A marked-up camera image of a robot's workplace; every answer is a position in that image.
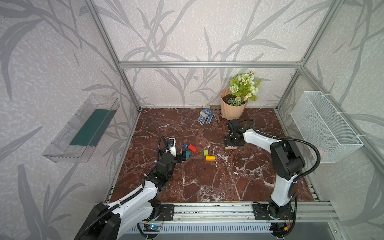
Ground pink block front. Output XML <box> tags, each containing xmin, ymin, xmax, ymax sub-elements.
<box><xmin>225</xmin><ymin>146</ymin><xmax>237</xmax><ymax>150</ymax></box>

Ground red block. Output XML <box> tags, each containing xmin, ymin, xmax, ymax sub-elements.
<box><xmin>188</xmin><ymin>145</ymin><xmax>197</xmax><ymax>153</ymax></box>

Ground yellow cylinder block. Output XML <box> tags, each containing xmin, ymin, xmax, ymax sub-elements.
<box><xmin>205</xmin><ymin>156</ymin><xmax>215</xmax><ymax>162</ymax></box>

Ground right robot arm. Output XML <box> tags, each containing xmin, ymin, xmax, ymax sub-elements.
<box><xmin>225</xmin><ymin>119</ymin><xmax>321</xmax><ymax>220</ymax></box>

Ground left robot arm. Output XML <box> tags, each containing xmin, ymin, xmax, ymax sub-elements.
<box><xmin>75</xmin><ymin>150</ymin><xmax>187</xmax><ymax>240</ymax></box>

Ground beige flower pot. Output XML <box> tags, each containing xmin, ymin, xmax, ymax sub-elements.
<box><xmin>220</xmin><ymin>88</ymin><xmax>248</xmax><ymax>121</ymax></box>

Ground small brown rake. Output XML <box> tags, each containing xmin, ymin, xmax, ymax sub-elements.
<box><xmin>210</xmin><ymin>105</ymin><xmax>221</xmax><ymax>123</ymax></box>

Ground blue white garden glove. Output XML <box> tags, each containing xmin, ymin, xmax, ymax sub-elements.
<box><xmin>198</xmin><ymin>108</ymin><xmax>218</xmax><ymax>125</ymax></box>

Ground green white artificial flowers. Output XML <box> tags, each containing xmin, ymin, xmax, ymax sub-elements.
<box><xmin>225</xmin><ymin>71</ymin><xmax>262</xmax><ymax>107</ymax></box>

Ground left controller board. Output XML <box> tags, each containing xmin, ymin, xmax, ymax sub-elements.
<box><xmin>144</xmin><ymin>223</ymin><xmax>163</xmax><ymax>232</ymax></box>

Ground green mat in tray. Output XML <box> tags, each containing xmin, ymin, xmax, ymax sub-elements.
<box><xmin>70</xmin><ymin>109</ymin><xmax>117</xmax><ymax>147</ymax></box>

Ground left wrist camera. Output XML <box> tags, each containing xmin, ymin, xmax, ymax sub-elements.
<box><xmin>166</xmin><ymin>138</ymin><xmax>177</xmax><ymax>157</ymax></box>

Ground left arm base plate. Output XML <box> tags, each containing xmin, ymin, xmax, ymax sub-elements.
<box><xmin>150</xmin><ymin>204</ymin><xmax>175</xmax><ymax>221</ymax></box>

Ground white wire mesh basket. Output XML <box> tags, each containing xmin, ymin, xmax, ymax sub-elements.
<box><xmin>291</xmin><ymin>91</ymin><xmax>364</xmax><ymax>164</ymax></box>

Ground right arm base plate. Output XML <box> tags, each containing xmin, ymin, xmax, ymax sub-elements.
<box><xmin>252</xmin><ymin>203</ymin><xmax>294</xmax><ymax>220</ymax></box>

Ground clear plastic wall tray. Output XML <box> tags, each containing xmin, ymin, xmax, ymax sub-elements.
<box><xmin>43</xmin><ymin>94</ymin><xmax>120</xmax><ymax>163</ymax></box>

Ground right connector wires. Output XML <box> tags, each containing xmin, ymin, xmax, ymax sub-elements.
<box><xmin>269</xmin><ymin>222</ymin><xmax>293</xmax><ymax>238</ymax></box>

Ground aluminium frame crossbar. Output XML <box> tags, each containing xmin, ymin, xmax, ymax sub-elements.
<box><xmin>119</xmin><ymin>62</ymin><xmax>301</xmax><ymax>69</ymax></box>

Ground aluminium front rail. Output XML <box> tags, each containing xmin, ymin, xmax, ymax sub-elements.
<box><xmin>86</xmin><ymin>201</ymin><xmax>340</xmax><ymax>224</ymax></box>

